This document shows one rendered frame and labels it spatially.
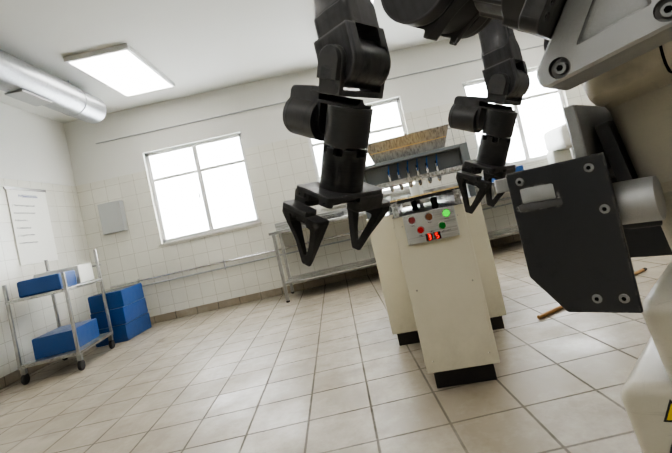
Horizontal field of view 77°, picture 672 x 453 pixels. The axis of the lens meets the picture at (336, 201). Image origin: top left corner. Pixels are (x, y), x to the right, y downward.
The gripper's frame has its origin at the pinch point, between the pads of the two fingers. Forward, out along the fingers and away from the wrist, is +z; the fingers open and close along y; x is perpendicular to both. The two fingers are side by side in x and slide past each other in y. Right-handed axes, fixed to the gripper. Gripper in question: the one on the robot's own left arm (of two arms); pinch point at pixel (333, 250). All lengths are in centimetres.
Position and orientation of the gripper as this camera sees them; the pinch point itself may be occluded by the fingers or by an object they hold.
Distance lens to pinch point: 58.6
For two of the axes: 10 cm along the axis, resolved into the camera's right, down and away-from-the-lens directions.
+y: -7.0, 1.3, -7.0
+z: -1.1, 9.5, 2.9
